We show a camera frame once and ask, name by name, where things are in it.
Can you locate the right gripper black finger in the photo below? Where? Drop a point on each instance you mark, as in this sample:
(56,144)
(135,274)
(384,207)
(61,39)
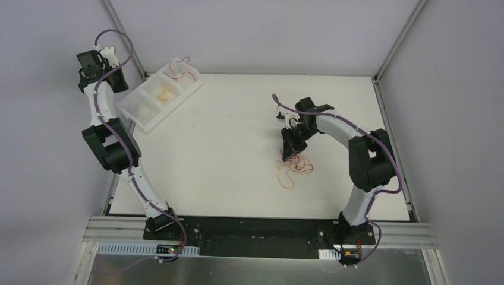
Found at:
(287,139)
(297,148)

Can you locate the left controller board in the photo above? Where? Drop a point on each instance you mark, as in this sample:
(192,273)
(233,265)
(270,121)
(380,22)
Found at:
(170,249)

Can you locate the right controller board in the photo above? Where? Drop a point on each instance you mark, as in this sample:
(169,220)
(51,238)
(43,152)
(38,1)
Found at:
(348,257)

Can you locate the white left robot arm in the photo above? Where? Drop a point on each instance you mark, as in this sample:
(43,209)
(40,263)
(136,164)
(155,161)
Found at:
(113,145)

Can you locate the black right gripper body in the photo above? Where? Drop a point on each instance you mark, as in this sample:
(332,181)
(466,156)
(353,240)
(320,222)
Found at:
(292,139)

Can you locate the controller board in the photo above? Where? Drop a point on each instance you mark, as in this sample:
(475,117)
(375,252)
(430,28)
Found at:
(348,257)
(170,249)

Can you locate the white divided plastic tray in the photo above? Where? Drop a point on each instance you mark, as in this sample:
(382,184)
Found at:
(161,93)

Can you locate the aluminium frame rail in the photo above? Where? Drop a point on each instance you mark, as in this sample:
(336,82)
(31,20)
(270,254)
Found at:
(114,251)

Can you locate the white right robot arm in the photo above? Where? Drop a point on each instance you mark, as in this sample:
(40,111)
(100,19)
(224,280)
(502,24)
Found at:
(370,158)

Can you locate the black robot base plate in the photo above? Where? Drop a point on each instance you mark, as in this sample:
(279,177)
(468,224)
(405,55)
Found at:
(263,237)

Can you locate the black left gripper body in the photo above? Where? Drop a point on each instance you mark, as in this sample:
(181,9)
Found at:
(88,75)

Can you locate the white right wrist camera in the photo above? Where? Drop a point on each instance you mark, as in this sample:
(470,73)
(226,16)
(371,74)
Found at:
(287,118)

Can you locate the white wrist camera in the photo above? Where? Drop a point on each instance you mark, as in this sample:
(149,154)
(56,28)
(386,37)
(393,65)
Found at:
(287,118)
(108,53)

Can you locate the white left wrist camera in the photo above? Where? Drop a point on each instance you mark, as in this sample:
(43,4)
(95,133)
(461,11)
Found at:
(108,53)

